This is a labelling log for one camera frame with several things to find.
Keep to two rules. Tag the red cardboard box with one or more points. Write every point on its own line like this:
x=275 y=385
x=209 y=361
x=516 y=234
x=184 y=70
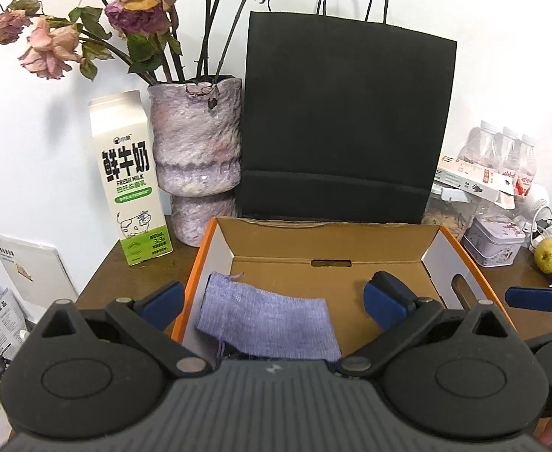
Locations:
x=276 y=245

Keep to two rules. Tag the white printed tin box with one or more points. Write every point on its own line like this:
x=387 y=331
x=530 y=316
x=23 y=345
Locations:
x=492 y=245

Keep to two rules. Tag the purple textured vase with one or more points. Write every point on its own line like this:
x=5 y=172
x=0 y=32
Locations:
x=195 y=141

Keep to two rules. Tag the white green milk carton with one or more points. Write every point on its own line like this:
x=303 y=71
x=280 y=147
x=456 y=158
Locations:
x=127 y=174

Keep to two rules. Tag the clear seed container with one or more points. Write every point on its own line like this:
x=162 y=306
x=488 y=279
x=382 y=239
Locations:
x=450 y=219

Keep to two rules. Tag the small white fan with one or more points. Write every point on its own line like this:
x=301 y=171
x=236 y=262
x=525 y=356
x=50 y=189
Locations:
x=537 y=200

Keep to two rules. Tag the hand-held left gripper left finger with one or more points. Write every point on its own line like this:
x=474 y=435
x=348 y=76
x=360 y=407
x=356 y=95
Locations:
x=165 y=299

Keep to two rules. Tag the flat white carton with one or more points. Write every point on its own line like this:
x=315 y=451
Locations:
x=473 y=176

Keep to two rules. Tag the black paper bag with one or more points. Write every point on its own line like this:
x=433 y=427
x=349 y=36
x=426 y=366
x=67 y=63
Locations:
x=341 y=103

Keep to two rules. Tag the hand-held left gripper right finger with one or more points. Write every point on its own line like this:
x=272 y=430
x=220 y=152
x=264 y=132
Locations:
x=382 y=303

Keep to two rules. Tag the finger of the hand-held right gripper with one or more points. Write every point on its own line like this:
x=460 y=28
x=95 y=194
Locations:
x=532 y=298

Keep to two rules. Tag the dried pink rose bouquet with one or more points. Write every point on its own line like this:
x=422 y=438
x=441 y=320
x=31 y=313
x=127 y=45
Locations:
x=137 y=9

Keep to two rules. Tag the green apple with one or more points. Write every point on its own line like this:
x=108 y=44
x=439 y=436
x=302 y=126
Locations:
x=549 y=254

